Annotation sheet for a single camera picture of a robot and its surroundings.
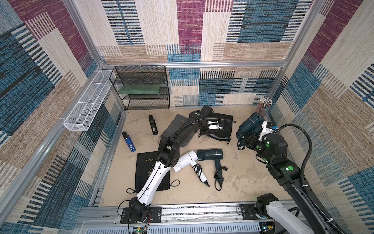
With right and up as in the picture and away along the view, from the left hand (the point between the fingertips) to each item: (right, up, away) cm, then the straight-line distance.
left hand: (209, 128), depth 101 cm
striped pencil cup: (+36, +16, -2) cm, 39 cm away
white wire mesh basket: (-81, +9, -7) cm, 81 cm away
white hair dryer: (-13, -17, -14) cm, 25 cm away
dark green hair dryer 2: (+1, -15, -12) cm, 19 cm away
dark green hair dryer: (+16, +3, -30) cm, 34 cm away
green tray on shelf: (-45, +25, -6) cm, 52 cm away
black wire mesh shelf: (-38, +37, +1) cm, 53 cm away
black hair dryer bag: (+11, -5, +2) cm, 12 cm away
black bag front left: (-25, -24, -32) cm, 47 cm away
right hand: (+15, -2, -26) cm, 31 cm away
